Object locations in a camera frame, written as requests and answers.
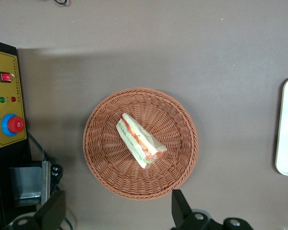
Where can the triangle sandwich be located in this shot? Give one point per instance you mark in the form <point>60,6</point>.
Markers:
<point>140,140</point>

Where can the brown round wicker basket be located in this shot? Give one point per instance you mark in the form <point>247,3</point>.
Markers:
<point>103,153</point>

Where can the grey metal bracket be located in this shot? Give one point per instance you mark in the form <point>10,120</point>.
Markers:
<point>26,182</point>

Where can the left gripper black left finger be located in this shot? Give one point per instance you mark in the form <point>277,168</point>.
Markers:
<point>53,210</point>

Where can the black yellow control box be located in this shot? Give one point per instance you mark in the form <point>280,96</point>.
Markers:
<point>7,64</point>

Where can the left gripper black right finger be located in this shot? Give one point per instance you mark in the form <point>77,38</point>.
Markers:
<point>182,210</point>

